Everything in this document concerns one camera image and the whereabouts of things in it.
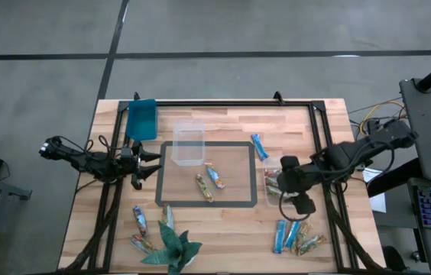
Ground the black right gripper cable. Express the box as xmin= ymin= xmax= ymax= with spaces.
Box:
xmin=278 ymin=190 xmax=308 ymax=223

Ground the green artificial plant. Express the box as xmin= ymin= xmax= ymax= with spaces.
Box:
xmin=141 ymin=220 xmax=203 ymax=275

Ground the black cart crossbar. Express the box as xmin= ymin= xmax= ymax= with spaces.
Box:
xmin=366 ymin=158 xmax=423 ymax=198

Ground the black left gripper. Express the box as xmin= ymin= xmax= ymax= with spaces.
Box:
xmin=119 ymin=140 xmax=163 ymax=191

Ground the clear mat with grey border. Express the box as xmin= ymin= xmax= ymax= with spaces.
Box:
xmin=154 ymin=141 xmax=258 ymax=209

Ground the tall clear plastic container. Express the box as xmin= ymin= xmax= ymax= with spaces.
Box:
xmin=171 ymin=120 xmax=206 ymax=167

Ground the blue orange wrapper granola bar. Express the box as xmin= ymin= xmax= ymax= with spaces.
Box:
xmin=132 ymin=205 xmax=148 ymax=237

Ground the green red wrapper granola bar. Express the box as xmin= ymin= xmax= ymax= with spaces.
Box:
xmin=129 ymin=234 xmax=158 ymax=254

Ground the black diagonal frame brace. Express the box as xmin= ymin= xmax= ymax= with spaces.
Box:
xmin=324 ymin=198 xmax=387 ymax=273
xmin=60 ymin=183 xmax=125 ymax=273

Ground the white green wrapper granola bar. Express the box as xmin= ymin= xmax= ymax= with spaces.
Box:
xmin=160 ymin=202 xmax=176 ymax=230

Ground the grey metal cart shelf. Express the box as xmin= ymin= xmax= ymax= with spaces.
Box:
xmin=398 ymin=78 xmax=431 ymax=183

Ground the grey side stand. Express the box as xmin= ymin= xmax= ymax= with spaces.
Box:
xmin=0 ymin=171 xmax=33 ymax=275

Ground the black cart foot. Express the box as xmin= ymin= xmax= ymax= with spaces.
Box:
xmin=383 ymin=246 xmax=407 ymax=273

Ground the white paper sheet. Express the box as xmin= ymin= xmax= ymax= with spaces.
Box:
xmin=362 ymin=167 xmax=387 ymax=214

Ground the shallow clear plastic container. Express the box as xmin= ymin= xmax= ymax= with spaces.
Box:
xmin=263 ymin=157 xmax=304 ymax=209

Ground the blue plastic bin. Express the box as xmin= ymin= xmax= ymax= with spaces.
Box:
xmin=125 ymin=99 xmax=159 ymax=141

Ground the black power adapter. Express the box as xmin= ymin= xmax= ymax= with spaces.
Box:
xmin=366 ymin=118 xmax=381 ymax=134

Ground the yellow cable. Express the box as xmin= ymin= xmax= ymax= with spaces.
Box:
xmin=358 ymin=99 xmax=407 ymax=134

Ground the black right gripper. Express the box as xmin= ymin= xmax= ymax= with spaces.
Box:
xmin=276 ymin=154 xmax=318 ymax=215

